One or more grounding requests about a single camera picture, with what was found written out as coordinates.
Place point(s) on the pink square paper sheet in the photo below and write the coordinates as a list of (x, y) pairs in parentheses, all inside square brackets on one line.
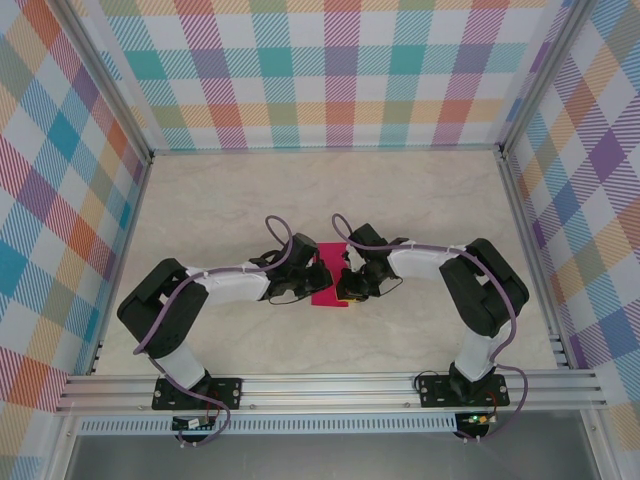
[(331, 254)]

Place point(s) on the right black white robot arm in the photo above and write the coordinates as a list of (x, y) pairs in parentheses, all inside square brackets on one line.
[(480, 295)]

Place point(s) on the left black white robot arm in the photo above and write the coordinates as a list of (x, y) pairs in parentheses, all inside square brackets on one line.
[(165, 310)]

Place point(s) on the grey metal panel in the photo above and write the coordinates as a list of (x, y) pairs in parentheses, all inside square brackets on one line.
[(325, 460)]

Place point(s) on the circuit board with green light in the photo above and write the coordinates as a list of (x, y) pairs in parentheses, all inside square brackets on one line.
[(477, 419)]

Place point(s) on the black circuit board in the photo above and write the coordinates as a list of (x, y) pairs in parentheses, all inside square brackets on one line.
[(192, 424)]

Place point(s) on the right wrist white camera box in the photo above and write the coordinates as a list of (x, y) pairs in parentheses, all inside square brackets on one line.
[(351, 260)]

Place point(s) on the long aluminium mounting rail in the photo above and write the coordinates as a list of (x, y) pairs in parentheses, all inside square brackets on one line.
[(325, 390)]

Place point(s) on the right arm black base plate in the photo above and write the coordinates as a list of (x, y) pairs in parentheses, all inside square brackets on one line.
[(435, 392)]

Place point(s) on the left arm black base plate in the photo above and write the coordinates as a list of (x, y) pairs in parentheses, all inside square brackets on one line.
[(225, 392)]

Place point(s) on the aluminium frame rail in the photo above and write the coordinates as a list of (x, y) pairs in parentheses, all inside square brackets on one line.
[(524, 225)]

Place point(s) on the aluminium frame post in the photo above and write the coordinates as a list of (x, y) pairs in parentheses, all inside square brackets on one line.
[(541, 75), (107, 85)]

